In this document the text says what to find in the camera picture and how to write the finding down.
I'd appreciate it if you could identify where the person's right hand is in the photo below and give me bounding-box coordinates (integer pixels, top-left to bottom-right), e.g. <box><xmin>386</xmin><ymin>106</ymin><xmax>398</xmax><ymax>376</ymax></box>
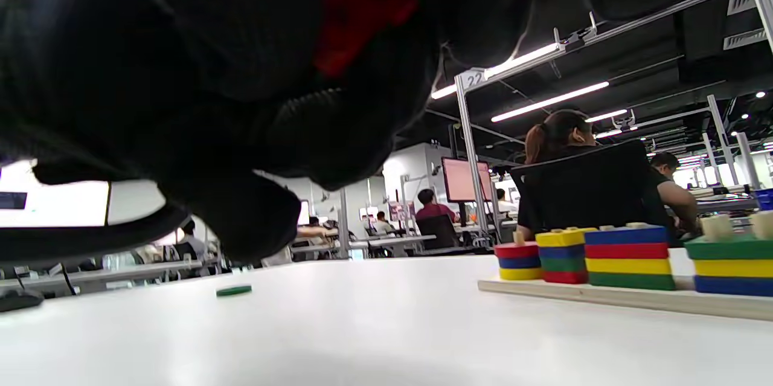
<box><xmin>0</xmin><ymin>0</ymin><xmax>708</xmax><ymax>263</ymax></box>

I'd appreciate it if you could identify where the green rectangle block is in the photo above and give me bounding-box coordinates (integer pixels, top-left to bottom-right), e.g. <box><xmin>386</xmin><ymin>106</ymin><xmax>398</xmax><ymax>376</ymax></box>
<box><xmin>539</xmin><ymin>256</ymin><xmax>588</xmax><ymax>274</ymax></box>

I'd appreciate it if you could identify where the yellow triangle block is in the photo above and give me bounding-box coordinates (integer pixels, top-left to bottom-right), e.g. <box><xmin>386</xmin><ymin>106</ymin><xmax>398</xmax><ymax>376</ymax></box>
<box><xmin>585</xmin><ymin>257</ymin><xmax>673</xmax><ymax>276</ymax></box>

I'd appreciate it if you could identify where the wooden post board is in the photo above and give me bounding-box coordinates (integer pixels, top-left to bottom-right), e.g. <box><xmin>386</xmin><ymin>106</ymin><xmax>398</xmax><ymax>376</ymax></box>
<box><xmin>477</xmin><ymin>212</ymin><xmax>773</xmax><ymax>322</ymax></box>

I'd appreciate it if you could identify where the yellow rectangle block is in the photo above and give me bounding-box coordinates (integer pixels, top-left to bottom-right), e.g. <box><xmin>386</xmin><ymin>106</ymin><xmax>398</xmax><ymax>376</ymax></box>
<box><xmin>535</xmin><ymin>227</ymin><xmax>598</xmax><ymax>248</ymax></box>

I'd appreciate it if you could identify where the red rectangle block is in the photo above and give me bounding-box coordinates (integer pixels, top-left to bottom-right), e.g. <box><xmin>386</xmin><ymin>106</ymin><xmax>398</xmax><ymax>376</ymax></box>
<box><xmin>542</xmin><ymin>269</ymin><xmax>589</xmax><ymax>286</ymax></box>

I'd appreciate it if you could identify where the pink lit monitor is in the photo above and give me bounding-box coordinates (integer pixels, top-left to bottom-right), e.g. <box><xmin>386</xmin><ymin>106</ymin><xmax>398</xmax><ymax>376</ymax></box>
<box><xmin>440</xmin><ymin>156</ymin><xmax>495</xmax><ymax>205</ymax></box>

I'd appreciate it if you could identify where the yellow ring block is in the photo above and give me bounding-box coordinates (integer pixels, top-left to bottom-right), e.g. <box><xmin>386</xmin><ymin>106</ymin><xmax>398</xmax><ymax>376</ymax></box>
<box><xmin>499</xmin><ymin>266</ymin><xmax>544</xmax><ymax>282</ymax></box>

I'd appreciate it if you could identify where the red square block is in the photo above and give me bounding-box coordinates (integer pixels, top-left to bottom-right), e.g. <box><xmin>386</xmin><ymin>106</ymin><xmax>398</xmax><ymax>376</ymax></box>
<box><xmin>313</xmin><ymin>0</ymin><xmax>421</xmax><ymax>79</ymax></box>

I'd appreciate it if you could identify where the red ring block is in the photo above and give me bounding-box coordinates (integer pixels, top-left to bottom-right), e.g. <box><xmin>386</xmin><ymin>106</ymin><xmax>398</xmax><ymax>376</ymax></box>
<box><xmin>494</xmin><ymin>242</ymin><xmax>540</xmax><ymax>260</ymax></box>

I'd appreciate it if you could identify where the blue triangle block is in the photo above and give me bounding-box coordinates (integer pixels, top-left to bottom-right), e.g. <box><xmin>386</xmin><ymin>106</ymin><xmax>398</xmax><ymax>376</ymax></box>
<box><xmin>583</xmin><ymin>224</ymin><xmax>669</xmax><ymax>246</ymax></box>

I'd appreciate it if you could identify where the green triangle block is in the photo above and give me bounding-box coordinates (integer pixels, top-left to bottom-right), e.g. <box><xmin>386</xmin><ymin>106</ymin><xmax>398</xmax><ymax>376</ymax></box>
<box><xmin>588</xmin><ymin>272</ymin><xmax>676</xmax><ymax>292</ymax></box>

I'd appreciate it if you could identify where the white office desk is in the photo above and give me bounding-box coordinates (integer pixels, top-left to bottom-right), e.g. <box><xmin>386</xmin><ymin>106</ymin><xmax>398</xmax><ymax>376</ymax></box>
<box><xmin>290</xmin><ymin>233</ymin><xmax>437</xmax><ymax>257</ymax></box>

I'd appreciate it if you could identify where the green square block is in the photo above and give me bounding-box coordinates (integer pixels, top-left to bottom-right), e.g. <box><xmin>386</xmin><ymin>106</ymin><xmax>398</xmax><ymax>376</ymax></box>
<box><xmin>684</xmin><ymin>233</ymin><xmax>773</xmax><ymax>262</ymax></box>

